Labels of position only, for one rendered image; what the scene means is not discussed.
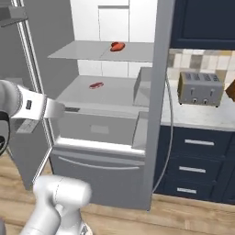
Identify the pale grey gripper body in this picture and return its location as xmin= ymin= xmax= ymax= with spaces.
xmin=44 ymin=97 xmax=66 ymax=120

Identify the grey fridge crisper drawer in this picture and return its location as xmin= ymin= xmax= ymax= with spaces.
xmin=56 ymin=105 xmax=140 ymax=149

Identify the red raw meat piece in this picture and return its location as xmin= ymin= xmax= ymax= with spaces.
xmin=88 ymin=81 xmax=105 ymax=90

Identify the grey fridge rack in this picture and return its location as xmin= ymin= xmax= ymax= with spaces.
xmin=47 ymin=39 xmax=155 ymax=64
xmin=56 ymin=74 xmax=142 ymax=108

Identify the grey fridge door with bins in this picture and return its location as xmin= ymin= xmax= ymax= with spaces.
xmin=0 ymin=0 xmax=81 ymax=191

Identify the grey fridge door bin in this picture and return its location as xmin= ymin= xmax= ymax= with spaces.
xmin=131 ymin=110 xmax=150 ymax=151
xmin=132 ymin=66 xmax=154 ymax=108

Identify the red vegetable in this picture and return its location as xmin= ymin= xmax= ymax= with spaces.
xmin=109 ymin=41 xmax=126 ymax=52

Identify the grey fridge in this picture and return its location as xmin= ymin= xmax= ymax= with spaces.
xmin=45 ymin=0 xmax=160 ymax=212

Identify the grey freezer drawer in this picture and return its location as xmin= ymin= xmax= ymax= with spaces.
xmin=49 ymin=146 xmax=147 ymax=211

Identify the silver four-slot toaster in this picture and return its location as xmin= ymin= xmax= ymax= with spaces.
xmin=176 ymin=71 xmax=226 ymax=108

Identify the navy drawer front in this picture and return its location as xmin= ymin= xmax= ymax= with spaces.
xmin=169 ymin=125 xmax=234 ymax=159
xmin=164 ymin=154 xmax=224 ymax=183
xmin=154 ymin=178 xmax=217 ymax=202

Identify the brown wooden block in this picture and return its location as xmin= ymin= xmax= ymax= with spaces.
xmin=224 ymin=80 xmax=235 ymax=103

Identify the navy base cupboard door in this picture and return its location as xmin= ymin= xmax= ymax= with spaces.
xmin=218 ymin=137 xmax=235 ymax=206

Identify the silver freezer drawer handle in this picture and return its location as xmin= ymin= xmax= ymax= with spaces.
xmin=57 ymin=155 xmax=141 ymax=172

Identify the grey fridge door curved handle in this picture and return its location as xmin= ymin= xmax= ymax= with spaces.
xmin=142 ymin=0 xmax=176 ymax=212

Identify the curved silver fridge door handle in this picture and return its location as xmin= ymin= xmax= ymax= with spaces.
xmin=151 ymin=75 xmax=174 ymax=195

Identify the navy wall cupboard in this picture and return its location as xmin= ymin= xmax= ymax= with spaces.
xmin=169 ymin=0 xmax=235 ymax=51

